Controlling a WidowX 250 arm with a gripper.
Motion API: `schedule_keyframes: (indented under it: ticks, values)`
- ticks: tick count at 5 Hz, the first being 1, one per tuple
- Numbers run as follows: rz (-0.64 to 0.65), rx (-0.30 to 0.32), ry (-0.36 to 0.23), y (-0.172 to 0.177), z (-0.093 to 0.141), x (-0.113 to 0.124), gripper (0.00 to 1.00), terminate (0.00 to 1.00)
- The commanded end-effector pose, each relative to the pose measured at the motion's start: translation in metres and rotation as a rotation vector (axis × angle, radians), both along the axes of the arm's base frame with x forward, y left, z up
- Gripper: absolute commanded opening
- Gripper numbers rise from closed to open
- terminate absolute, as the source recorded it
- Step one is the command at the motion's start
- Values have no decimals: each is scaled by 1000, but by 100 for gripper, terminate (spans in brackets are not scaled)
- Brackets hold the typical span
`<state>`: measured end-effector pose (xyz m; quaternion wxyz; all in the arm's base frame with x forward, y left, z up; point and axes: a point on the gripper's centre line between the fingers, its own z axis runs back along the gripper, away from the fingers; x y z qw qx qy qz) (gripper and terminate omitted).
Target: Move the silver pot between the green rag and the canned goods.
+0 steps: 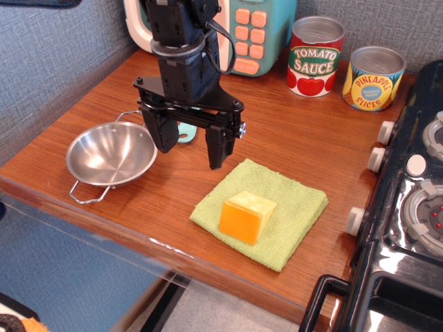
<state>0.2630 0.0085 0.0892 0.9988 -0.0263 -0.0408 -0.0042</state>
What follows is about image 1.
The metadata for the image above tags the small steel pot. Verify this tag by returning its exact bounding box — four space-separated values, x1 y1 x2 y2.
66 111 158 205

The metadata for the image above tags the green cloth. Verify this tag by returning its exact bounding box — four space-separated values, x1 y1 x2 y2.
190 159 328 272

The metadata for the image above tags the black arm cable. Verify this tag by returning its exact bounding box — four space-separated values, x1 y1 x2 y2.
202 19 237 76

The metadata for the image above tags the black toy stove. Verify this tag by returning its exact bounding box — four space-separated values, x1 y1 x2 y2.
300 60 442 331

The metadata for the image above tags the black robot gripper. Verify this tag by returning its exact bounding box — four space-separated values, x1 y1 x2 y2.
134 29 246 169

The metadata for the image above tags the toy microwave oven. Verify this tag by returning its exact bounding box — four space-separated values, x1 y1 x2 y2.
123 0 298 77

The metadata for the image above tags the yellow cheese block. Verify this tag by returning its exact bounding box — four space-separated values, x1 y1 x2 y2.
219 191 277 245

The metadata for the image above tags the pineapple slices can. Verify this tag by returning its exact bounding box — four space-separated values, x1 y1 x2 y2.
342 46 406 112

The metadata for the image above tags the teal dish brush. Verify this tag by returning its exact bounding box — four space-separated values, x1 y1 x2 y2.
178 122 197 143

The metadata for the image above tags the tomato sauce can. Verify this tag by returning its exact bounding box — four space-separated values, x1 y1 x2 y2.
287 16 345 98

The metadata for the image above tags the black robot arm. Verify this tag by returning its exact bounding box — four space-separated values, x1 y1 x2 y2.
133 1 246 169

